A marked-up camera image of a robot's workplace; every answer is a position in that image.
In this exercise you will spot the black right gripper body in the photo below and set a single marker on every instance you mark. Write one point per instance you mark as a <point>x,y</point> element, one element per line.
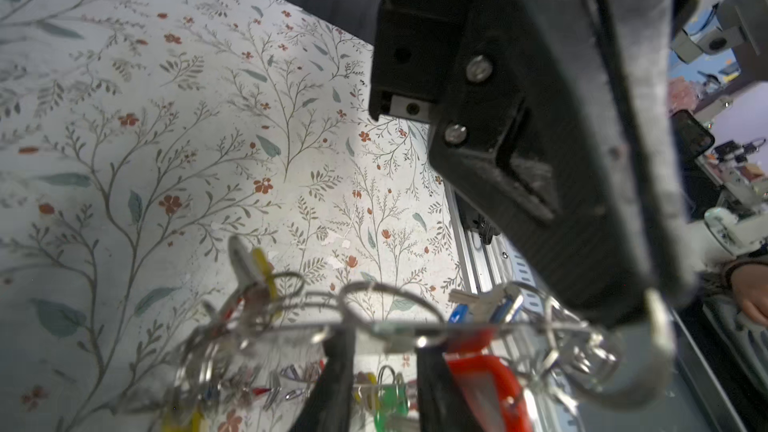
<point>444,61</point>

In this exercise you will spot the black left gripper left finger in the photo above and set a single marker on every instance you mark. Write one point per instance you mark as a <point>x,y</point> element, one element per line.
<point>329,405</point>

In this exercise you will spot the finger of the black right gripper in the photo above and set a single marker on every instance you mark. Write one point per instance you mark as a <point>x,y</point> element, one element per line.
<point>554,125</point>

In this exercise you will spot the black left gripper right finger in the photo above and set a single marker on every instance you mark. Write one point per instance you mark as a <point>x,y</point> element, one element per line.
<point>441,404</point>

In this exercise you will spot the red key tag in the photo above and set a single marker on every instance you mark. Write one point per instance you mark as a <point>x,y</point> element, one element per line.
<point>493,393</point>

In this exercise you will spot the round metal key organizer plate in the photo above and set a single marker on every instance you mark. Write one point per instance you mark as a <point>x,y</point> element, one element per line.
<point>219,360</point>

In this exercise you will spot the person hand in background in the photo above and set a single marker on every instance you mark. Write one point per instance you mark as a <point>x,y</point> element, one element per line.
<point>749,289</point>

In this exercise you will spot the green key tag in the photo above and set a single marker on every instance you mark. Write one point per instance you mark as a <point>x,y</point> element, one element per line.
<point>391,402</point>

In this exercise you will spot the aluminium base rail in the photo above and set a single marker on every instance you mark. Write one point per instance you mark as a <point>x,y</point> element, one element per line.
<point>485,266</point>

